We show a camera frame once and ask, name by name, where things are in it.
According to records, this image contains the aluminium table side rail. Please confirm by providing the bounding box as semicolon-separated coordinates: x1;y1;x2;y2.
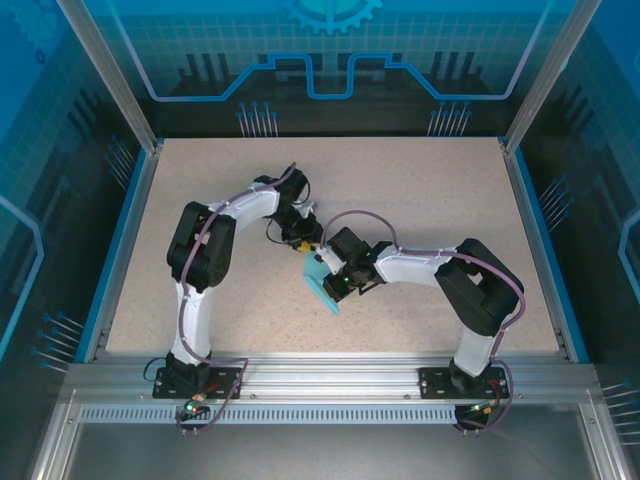
74;138;165;365
498;138;591;365

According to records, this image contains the aluminium frame post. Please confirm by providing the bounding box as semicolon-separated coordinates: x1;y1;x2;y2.
499;0;605;155
53;0;165;155

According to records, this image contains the light blue paper sheet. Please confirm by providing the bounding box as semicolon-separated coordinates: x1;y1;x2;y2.
301;251;342;316

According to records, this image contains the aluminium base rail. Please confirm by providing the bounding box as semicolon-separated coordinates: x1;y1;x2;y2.
64;351;597;402

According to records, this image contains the green-lit cable connector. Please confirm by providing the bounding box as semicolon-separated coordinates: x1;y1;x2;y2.
180;393;210;420

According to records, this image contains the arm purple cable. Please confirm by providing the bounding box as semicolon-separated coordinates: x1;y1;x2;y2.
175;162;300;437
319;209;527;437

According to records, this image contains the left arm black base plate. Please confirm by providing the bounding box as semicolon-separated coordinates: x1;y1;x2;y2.
152;366;245;400

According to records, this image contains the metal tray panel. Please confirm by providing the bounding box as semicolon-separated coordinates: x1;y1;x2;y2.
27;387;634;480

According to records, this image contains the orange cable connector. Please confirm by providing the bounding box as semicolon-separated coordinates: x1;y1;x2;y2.
467;399;503;419

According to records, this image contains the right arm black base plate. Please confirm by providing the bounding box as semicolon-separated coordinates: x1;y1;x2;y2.
417;364;510;400

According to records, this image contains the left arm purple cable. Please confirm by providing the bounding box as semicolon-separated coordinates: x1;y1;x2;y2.
175;162;300;437

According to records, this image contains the slotted grey cable duct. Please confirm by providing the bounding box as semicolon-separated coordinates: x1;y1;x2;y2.
77;403;506;427

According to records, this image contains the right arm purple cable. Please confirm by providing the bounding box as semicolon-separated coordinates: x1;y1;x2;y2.
319;209;527;437

